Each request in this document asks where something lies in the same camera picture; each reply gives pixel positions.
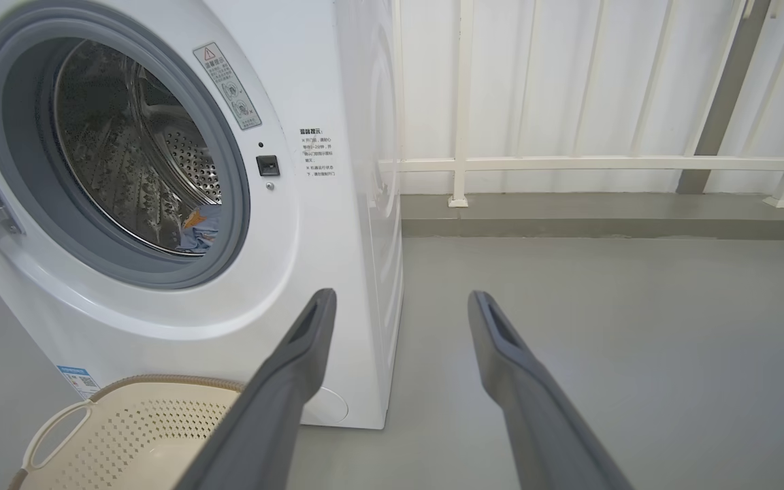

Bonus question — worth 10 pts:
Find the cream perforated laundry basket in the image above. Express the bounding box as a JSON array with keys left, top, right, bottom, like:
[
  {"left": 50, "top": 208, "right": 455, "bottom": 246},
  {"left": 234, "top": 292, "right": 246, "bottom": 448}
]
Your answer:
[{"left": 7, "top": 374, "right": 247, "bottom": 490}]

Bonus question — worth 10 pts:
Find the black printed text label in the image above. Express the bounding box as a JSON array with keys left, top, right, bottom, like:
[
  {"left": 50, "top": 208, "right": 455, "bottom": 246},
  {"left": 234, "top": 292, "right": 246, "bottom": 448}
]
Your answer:
[{"left": 298, "top": 127, "right": 338, "bottom": 180}]

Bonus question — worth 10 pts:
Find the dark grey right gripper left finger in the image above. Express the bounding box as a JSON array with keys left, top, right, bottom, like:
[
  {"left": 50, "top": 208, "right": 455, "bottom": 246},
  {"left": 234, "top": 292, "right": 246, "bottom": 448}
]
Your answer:
[{"left": 174, "top": 288, "right": 337, "bottom": 490}]

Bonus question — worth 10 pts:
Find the white front-load washing machine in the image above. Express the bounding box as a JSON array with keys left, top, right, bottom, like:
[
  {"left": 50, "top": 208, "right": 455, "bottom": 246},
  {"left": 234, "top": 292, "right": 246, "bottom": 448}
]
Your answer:
[{"left": 0, "top": 0, "right": 406, "bottom": 431}]

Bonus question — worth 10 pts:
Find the grey vertical post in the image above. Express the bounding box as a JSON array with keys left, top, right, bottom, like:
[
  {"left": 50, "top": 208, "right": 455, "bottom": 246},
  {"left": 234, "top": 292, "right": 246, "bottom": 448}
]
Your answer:
[{"left": 676, "top": 0, "right": 772, "bottom": 195}]

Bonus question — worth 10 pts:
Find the blue bear-print garment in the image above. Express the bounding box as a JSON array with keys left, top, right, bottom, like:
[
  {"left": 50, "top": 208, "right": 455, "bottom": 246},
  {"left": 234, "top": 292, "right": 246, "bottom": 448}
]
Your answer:
[{"left": 178, "top": 204, "right": 223, "bottom": 255}]

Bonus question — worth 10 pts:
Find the blue energy label sticker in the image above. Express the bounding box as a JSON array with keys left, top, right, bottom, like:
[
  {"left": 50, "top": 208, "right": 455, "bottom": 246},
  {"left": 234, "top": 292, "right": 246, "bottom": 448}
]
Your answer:
[{"left": 56, "top": 365, "right": 102, "bottom": 401}]

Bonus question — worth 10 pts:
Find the round filter cover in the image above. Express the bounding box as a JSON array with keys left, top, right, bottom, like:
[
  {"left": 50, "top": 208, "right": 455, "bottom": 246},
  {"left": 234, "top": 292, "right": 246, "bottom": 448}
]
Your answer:
[{"left": 302, "top": 386, "right": 350, "bottom": 425}]

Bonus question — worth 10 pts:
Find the white metal railing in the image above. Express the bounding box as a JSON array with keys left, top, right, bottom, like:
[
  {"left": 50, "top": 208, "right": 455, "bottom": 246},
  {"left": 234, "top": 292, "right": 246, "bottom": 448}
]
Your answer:
[{"left": 378, "top": 0, "right": 784, "bottom": 209}]

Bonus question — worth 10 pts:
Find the triangle warning sticker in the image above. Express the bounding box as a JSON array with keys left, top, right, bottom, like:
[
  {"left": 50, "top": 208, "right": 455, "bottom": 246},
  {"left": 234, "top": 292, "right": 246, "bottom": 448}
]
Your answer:
[{"left": 193, "top": 42, "right": 263, "bottom": 131}]

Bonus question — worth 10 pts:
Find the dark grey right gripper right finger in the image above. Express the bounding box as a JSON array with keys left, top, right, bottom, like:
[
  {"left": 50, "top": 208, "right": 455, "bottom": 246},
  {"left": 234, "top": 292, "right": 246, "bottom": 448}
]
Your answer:
[{"left": 468, "top": 291, "right": 634, "bottom": 490}]

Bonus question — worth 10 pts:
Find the steel perforated washer drum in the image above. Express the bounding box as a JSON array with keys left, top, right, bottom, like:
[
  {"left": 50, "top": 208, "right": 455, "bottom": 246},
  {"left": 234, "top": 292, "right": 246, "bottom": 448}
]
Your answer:
[{"left": 53, "top": 39, "right": 224, "bottom": 257}]

